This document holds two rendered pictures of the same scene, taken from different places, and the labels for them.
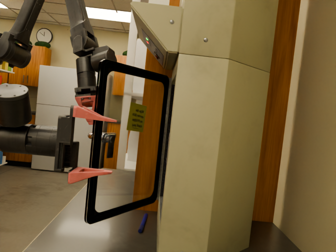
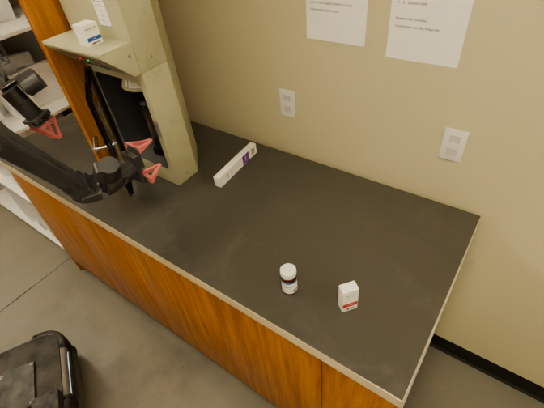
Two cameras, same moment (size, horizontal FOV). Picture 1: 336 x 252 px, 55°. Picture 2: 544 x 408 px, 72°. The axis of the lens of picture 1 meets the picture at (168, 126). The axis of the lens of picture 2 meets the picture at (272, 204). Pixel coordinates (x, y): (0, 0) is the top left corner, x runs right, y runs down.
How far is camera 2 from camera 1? 95 cm
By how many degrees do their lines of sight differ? 58
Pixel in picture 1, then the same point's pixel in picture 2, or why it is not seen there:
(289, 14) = not seen: outside the picture
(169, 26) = (129, 60)
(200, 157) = (176, 124)
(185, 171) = (172, 135)
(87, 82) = (34, 109)
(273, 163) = not seen: hidden behind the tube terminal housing
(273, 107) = not seen: hidden behind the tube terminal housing
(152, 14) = (116, 57)
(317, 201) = (214, 99)
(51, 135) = (133, 169)
